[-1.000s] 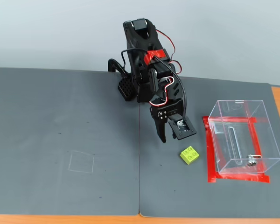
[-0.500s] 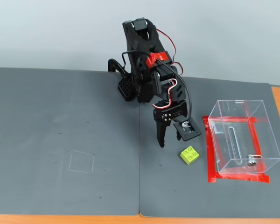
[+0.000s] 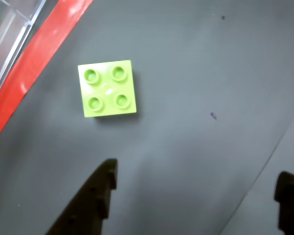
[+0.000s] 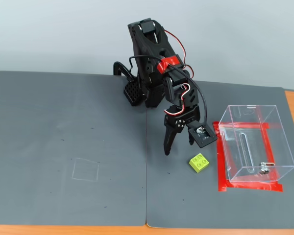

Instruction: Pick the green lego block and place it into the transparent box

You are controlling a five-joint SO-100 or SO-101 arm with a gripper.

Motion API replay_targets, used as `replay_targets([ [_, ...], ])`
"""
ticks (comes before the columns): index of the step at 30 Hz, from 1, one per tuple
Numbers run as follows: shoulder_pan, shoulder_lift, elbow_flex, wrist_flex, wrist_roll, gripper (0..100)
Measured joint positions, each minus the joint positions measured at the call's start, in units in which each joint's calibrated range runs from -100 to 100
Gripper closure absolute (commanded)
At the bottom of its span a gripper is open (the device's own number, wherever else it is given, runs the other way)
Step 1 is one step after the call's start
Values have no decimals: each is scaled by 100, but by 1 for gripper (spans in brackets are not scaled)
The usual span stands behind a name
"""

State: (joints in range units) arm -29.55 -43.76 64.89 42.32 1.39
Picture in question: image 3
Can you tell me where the green lego block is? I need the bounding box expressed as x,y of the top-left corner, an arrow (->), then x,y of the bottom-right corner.
77,60 -> 138,118

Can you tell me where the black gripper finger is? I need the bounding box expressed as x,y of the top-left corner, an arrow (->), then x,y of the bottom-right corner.
273,171 -> 294,235
45,158 -> 119,235

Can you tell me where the transparent acrylic box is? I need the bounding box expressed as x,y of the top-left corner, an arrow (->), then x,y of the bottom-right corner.
0,0 -> 59,103

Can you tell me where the red floor tape strip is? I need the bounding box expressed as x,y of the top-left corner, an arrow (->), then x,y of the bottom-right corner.
0,0 -> 94,147

